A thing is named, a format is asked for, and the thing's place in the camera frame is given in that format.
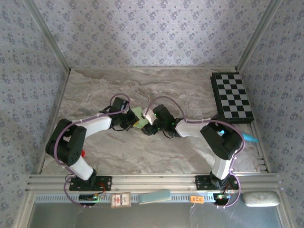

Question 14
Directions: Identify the pale blue foam block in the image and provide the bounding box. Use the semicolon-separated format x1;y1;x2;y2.
138;189;172;205

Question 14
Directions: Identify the grey speckled stone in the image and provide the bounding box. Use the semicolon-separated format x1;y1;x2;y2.
242;191;281;207

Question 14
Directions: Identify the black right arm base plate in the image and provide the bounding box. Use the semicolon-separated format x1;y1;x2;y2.
195;175;239;190

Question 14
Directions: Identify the tan card with red print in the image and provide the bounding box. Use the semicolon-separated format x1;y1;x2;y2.
111;191;132;209

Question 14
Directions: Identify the black grey chessboard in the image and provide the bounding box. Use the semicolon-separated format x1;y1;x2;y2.
210;72;255;124

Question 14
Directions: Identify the aluminium side rail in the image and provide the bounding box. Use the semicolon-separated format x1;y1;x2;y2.
247;122;270;173
35;68;72;175

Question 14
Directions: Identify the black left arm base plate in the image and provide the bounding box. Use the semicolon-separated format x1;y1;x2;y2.
69;175;113;192

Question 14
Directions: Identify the aluminium frame post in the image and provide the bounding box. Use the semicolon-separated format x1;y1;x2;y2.
23;0;72;72
236;0;284;72

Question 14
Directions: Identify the slotted grey cable duct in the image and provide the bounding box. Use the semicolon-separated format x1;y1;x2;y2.
34;192;244;204

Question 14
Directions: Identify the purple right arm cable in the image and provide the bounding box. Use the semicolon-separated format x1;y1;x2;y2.
146;96;245;209

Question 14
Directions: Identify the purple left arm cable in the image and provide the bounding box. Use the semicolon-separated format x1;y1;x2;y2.
55;94;131;209

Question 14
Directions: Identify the cyan blue marker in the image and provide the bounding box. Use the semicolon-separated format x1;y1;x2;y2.
218;129;259;143

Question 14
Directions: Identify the aluminium front rail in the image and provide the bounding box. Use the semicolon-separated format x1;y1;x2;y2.
25;173;283;192

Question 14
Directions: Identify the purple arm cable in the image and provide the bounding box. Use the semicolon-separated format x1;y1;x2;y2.
146;96;245;209
55;94;131;209

